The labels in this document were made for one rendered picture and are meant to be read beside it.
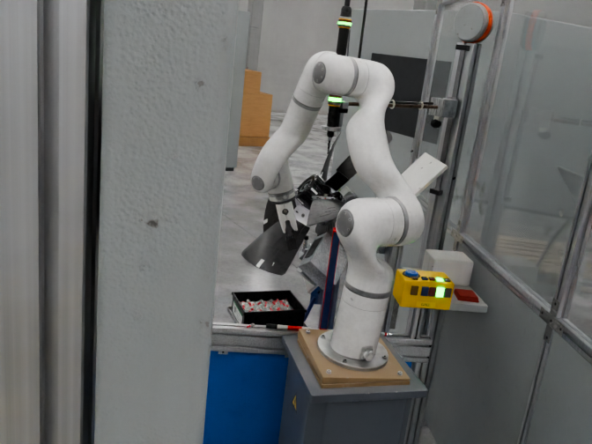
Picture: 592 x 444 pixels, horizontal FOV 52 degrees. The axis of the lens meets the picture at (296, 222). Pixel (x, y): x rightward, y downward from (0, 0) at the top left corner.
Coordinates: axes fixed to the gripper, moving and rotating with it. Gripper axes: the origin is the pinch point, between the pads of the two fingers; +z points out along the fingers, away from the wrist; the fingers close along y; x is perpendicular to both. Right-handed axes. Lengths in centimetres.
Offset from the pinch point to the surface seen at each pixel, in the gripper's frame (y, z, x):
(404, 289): -20.8, 14.5, -30.6
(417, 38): 249, -41, -121
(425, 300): -20.9, 19.8, -36.5
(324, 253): 12.5, 10.6, -11.0
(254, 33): 1062, -64, -31
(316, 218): -1.5, -7.3, -9.5
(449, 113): 53, -22, -74
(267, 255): 14.8, 8.0, 9.0
